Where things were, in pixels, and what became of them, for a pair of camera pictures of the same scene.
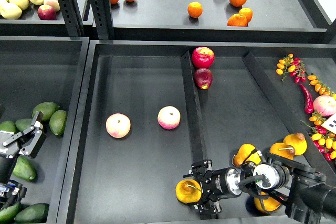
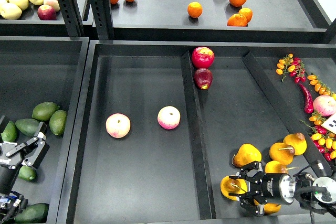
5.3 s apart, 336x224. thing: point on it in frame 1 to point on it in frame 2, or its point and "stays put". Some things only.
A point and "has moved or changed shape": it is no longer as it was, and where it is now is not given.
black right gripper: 217,184 to 277,188
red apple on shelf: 46,12 stays put
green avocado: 23,124 stays put
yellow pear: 188,191 has moved or changed shape
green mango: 24,169 stays put
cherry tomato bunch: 294,66 stays put
